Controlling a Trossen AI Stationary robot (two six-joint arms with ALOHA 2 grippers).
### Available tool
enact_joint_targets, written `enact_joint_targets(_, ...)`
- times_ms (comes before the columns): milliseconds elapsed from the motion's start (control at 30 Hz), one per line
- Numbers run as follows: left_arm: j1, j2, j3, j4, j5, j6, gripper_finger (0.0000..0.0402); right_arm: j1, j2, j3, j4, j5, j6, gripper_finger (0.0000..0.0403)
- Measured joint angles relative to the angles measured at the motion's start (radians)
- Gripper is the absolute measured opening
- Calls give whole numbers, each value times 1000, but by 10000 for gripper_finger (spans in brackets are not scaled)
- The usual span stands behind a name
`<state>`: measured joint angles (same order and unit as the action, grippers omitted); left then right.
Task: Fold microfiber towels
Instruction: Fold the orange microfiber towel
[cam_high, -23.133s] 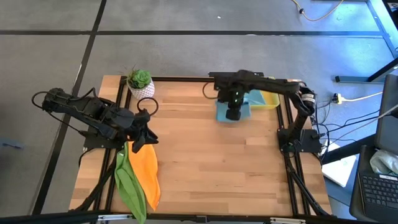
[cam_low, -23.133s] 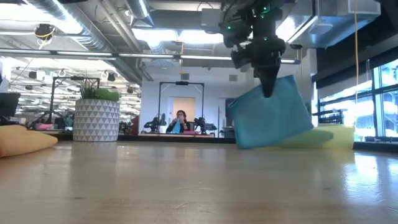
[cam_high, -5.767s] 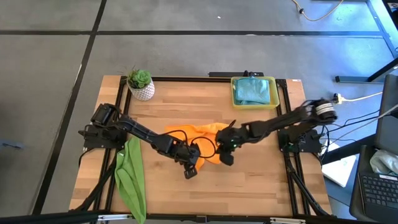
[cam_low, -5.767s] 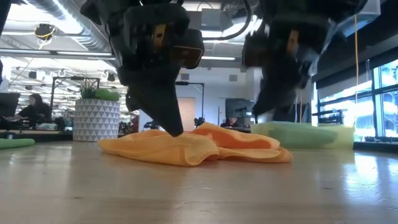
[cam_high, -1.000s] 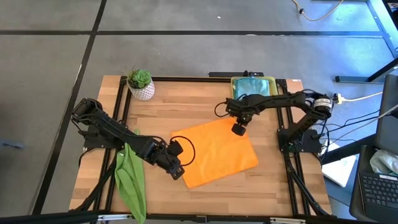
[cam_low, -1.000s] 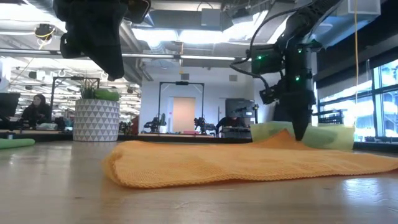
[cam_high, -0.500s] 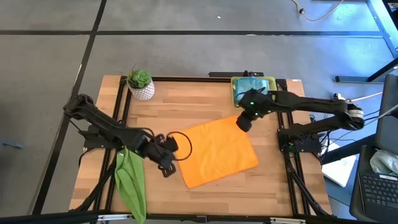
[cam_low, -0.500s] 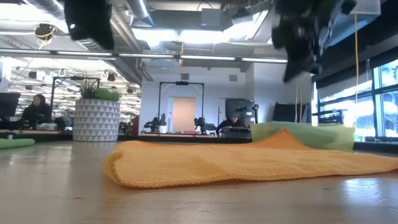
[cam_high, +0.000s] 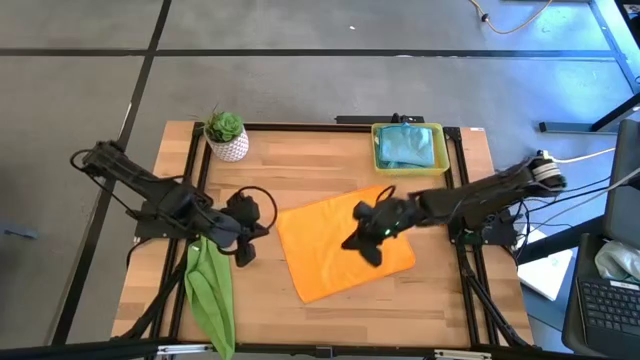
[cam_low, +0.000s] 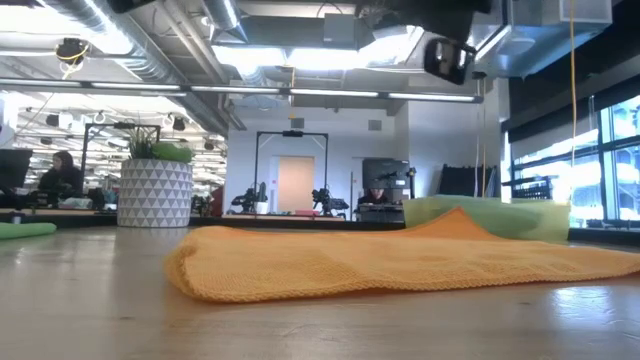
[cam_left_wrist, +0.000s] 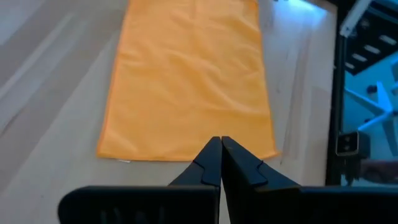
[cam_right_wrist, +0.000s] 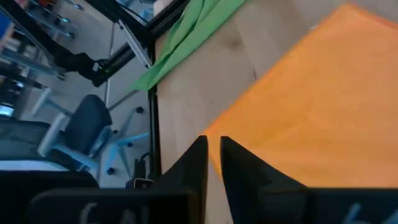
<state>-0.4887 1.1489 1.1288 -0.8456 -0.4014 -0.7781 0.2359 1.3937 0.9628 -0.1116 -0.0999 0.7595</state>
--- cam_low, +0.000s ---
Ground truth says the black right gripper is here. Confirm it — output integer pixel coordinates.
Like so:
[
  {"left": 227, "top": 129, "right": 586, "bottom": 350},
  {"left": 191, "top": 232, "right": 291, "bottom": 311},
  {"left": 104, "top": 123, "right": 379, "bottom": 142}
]
[{"left": 355, "top": 0, "right": 494, "bottom": 44}]

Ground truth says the orange microfiber towel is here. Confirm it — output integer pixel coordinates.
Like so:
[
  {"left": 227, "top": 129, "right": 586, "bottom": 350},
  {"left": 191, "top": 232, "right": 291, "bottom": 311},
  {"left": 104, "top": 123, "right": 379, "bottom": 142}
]
[{"left": 163, "top": 207, "right": 640, "bottom": 304}]

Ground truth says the green microfiber towel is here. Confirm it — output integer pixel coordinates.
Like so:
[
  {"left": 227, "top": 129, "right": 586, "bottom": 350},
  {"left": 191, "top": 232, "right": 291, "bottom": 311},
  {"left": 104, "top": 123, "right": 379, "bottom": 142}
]
[{"left": 0, "top": 222, "right": 58, "bottom": 240}]

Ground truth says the black cabinet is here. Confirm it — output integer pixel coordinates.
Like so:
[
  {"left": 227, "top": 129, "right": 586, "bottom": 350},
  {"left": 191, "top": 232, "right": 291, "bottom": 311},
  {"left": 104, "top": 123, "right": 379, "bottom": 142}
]
[{"left": 360, "top": 157, "right": 412, "bottom": 224}]

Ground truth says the black monitor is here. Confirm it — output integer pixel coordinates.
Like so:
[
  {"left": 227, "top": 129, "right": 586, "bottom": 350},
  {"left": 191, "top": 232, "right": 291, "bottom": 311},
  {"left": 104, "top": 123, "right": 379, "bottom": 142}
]
[
  {"left": 437, "top": 164, "right": 499, "bottom": 198},
  {"left": 0, "top": 148, "right": 34, "bottom": 190}
]

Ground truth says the person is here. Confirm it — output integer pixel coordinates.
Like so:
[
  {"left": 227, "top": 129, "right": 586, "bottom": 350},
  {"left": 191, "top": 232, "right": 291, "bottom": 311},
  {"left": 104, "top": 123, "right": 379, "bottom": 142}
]
[
  {"left": 358, "top": 187, "right": 396, "bottom": 206},
  {"left": 38, "top": 150, "right": 85, "bottom": 206}
]

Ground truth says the yellow plastic tray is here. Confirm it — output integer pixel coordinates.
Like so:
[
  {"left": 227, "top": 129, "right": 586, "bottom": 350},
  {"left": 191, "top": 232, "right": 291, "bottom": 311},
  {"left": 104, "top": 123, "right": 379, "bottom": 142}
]
[{"left": 402, "top": 194, "right": 572, "bottom": 245}]

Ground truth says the succulent in white patterned pot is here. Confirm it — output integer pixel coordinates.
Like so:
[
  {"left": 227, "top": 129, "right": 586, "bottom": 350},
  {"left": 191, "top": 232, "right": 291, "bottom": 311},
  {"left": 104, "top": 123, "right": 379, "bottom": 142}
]
[{"left": 118, "top": 124, "right": 195, "bottom": 229}]

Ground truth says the yellow hanging cable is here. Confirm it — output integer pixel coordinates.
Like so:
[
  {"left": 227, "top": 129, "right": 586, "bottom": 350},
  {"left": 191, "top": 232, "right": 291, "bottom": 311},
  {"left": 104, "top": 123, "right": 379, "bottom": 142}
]
[{"left": 570, "top": 0, "right": 577, "bottom": 201}]

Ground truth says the black gantry frame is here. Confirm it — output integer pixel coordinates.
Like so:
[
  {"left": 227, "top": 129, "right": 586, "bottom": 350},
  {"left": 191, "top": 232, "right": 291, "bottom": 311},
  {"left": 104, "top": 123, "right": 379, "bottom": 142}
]
[{"left": 254, "top": 129, "right": 330, "bottom": 217}]

